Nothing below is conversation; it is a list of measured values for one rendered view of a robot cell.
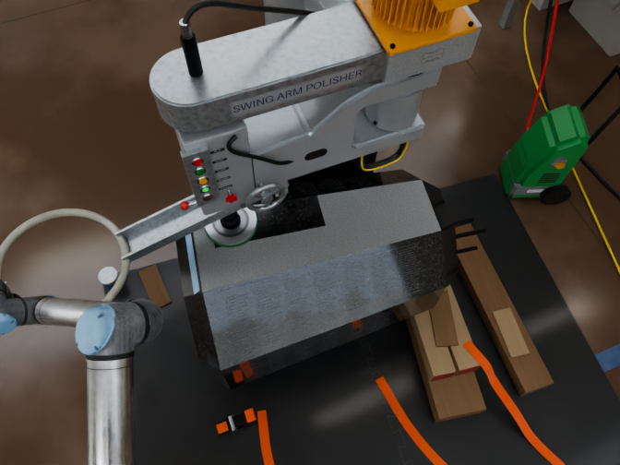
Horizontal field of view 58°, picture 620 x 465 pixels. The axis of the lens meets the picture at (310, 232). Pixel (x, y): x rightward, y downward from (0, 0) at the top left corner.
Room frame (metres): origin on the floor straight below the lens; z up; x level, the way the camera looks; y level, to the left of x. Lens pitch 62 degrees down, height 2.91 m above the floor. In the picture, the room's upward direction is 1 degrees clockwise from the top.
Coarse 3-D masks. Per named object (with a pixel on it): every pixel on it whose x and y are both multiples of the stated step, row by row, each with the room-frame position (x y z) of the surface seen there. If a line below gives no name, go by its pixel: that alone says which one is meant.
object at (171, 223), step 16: (176, 208) 1.08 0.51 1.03; (192, 208) 1.09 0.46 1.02; (240, 208) 1.07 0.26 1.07; (144, 224) 1.03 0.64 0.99; (160, 224) 1.03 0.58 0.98; (176, 224) 1.03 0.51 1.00; (192, 224) 1.00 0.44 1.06; (208, 224) 1.02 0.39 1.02; (128, 240) 0.98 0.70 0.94; (144, 240) 0.97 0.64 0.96; (160, 240) 0.95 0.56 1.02; (128, 256) 0.89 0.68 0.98
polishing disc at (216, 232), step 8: (240, 216) 1.13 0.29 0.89; (248, 216) 1.13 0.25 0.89; (216, 224) 1.09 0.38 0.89; (240, 224) 1.09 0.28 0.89; (248, 224) 1.09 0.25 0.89; (208, 232) 1.05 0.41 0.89; (216, 232) 1.05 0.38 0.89; (224, 232) 1.05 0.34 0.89; (232, 232) 1.05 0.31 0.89; (240, 232) 1.05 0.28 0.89; (248, 232) 1.05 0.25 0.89; (216, 240) 1.02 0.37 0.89; (224, 240) 1.02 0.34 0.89; (232, 240) 1.02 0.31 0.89; (240, 240) 1.02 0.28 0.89
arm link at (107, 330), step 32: (96, 320) 0.43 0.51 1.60; (128, 320) 0.45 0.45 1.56; (96, 352) 0.37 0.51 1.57; (128, 352) 0.38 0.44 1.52; (96, 384) 0.30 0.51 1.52; (128, 384) 0.31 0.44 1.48; (96, 416) 0.23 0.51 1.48; (128, 416) 0.24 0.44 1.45; (96, 448) 0.16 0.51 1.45; (128, 448) 0.17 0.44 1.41
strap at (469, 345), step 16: (480, 352) 0.78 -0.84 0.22; (384, 384) 0.66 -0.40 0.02; (496, 384) 0.65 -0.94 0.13; (512, 400) 0.58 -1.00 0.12; (400, 416) 0.51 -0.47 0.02; (416, 432) 0.43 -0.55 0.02; (528, 432) 0.44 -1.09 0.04; (432, 448) 0.36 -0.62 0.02; (544, 448) 0.37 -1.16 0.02; (272, 464) 0.27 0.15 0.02; (560, 464) 0.30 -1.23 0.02
